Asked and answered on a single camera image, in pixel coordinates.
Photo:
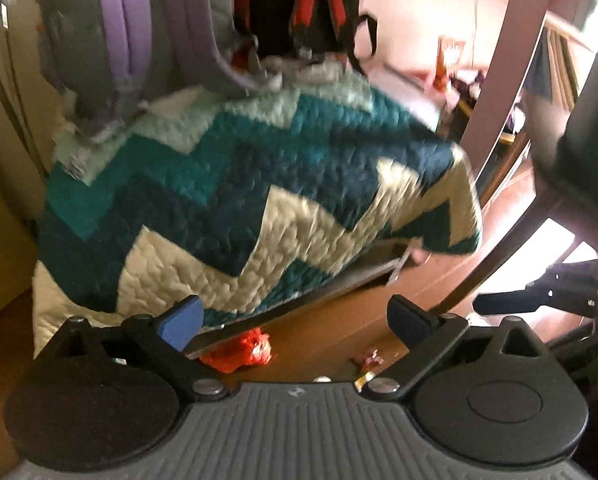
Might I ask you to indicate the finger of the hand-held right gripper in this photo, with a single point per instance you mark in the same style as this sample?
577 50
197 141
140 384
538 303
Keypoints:
509 301

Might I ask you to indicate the pink desk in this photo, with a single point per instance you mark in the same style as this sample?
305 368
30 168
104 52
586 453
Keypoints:
509 60

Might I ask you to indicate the red black backpack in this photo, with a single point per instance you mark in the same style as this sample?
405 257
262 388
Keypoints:
299 5

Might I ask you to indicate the orange snack bag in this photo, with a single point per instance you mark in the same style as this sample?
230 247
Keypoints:
449 60

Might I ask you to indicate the white stick packet yellow label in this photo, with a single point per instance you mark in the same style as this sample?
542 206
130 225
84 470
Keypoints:
364 382

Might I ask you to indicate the red wrapper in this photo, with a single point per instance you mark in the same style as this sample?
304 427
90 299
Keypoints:
241 352

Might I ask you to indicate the beige room door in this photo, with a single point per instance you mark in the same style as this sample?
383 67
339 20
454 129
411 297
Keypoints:
1 120

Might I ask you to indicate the small crumpled candy wrapper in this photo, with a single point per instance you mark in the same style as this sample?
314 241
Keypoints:
369 360

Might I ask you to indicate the teal white zigzag quilt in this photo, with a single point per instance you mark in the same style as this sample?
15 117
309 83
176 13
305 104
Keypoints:
239 195

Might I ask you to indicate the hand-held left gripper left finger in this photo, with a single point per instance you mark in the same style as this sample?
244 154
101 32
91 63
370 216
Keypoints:
181 324

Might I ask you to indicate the stacked wooden frames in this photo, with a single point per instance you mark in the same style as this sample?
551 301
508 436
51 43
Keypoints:
559 70

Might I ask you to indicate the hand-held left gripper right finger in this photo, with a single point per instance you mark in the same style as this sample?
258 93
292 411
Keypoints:
409 322

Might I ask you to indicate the purple grey backpack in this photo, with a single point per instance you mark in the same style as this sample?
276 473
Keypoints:
89 35

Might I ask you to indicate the white flat board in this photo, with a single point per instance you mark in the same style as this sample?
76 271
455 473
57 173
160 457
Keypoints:
414 92

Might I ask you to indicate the dark wooden chair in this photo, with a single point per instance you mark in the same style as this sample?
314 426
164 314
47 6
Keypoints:
544 165

